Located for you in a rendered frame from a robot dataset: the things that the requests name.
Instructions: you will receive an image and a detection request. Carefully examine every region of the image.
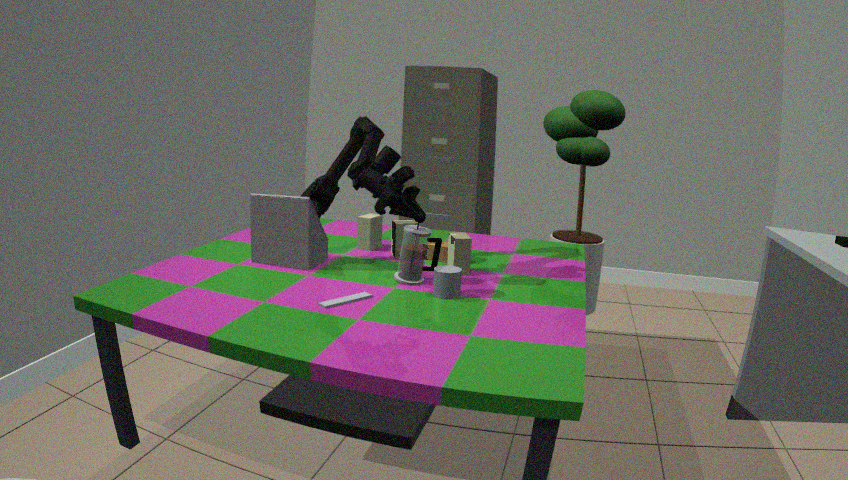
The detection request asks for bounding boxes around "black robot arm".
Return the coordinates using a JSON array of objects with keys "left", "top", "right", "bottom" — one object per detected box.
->
[{"left": 300, "top": 116, "right": 415, "bottom": 220}]

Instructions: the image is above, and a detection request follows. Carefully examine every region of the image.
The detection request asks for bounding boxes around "grey flat bar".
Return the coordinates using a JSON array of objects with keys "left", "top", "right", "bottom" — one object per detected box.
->
[{"left": 318, "top": 292, "right": 373, "bottom": 309}]

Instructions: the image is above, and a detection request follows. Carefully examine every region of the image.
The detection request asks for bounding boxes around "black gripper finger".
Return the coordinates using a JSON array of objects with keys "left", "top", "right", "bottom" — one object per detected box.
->
[
  {"left": 389, "top": 194, "right": 420, "bottom": 219},
  {"left": 406, "top": 191, "right": 426, "bottom": 215}
]

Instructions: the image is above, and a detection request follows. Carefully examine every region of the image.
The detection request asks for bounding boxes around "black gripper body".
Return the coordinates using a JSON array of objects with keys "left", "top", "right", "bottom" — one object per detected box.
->
[{"left": 372, "top": 177, "right": 420, "bottom": 215}]

